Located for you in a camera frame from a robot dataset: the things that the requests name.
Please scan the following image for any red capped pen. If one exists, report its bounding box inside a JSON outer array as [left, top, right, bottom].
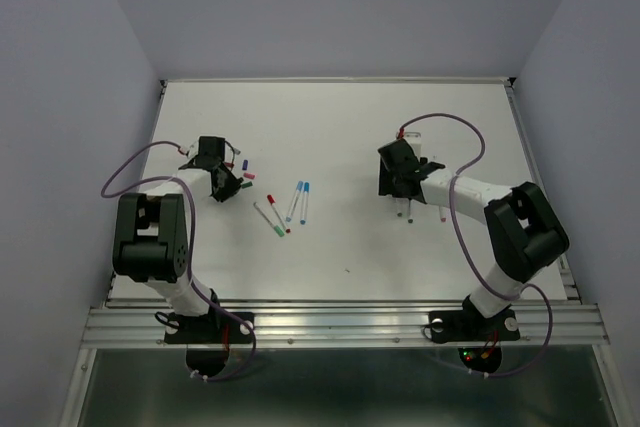
[[267, 194, 291, 234]]

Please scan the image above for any light blue capped pen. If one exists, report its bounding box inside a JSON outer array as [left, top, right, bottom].
[[285, 181, 304, 223]]

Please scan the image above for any green white pen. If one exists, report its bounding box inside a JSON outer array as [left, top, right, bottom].
[[253, 202, 285, 238]]

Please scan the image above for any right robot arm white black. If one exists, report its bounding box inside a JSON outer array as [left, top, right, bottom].
[[378, 139, 570, 337]]

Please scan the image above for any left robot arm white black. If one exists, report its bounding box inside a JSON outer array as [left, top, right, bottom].
[[101, 136, 242, 341]]

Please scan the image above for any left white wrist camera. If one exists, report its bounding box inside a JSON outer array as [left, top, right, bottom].
[[178, 142, 199, 158]]

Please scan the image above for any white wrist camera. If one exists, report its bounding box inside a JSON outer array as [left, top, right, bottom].
[[399, 131, 422, 158], [178, 142, 199, 158]]

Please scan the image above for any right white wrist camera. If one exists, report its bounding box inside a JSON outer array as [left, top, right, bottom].
[[399, 131, 422, 158]]

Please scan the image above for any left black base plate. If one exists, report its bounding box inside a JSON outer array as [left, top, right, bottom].
[[154, 310, 256, 382]]

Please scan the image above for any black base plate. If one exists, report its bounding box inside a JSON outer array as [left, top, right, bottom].
[[421, 309, 521, 375], [154, 310, 256, 382]]

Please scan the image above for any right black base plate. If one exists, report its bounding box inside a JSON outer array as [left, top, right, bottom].
[[421, 309, 521, 375]]

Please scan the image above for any aluminium front rail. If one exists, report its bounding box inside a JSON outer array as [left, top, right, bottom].
[[81, 301, 609, 349]]

